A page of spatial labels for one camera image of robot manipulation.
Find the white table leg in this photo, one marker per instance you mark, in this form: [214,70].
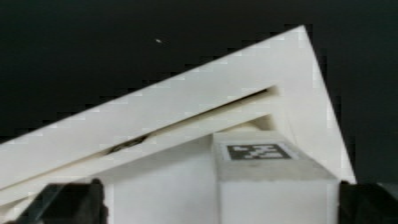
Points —
[276,187]

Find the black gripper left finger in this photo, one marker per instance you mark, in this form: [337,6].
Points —
[68,204]

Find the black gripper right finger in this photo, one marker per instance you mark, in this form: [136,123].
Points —
[369,204]

